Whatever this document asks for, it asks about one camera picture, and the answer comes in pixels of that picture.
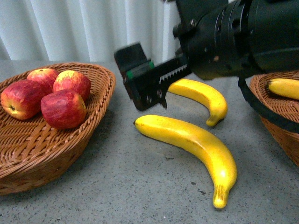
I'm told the right brown wicker basket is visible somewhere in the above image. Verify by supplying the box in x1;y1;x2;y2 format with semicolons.
249;70;299;165

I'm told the large yellow banana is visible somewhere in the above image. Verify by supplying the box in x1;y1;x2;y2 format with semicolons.
134;115;237;209

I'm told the left brown wicker basket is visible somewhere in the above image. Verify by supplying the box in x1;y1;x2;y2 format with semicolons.
0;62;116;196

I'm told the white pleated curtain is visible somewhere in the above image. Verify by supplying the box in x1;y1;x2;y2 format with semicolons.
0;0;178;63

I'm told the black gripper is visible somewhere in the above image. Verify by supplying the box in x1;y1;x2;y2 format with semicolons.
144;2;251;109

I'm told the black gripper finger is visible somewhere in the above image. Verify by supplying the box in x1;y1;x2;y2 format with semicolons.
114;42;154;98

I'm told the red apple rear in basket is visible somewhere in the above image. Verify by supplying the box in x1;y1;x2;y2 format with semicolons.
27;68;59;94

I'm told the red apple in basket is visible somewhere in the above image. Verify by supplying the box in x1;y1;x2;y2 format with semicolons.
27;68;59;94
0;79;46;120

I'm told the small red apple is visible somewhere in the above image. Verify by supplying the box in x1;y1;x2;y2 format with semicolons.
52;70;91;101

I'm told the large red apple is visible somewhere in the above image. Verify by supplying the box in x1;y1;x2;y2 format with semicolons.
41;89;87;129

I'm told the small yellow banana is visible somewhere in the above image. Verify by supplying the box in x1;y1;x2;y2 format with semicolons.
168;78;228;126

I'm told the yellow banana in basket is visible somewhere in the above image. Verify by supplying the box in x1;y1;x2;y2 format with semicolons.
266;78;299;100

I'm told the brown wicker basket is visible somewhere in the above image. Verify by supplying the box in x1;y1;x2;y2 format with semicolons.
249;70;299;165
0;62;116;196

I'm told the red apple front in basket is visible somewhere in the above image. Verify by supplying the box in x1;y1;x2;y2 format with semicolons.
0;79;46;120

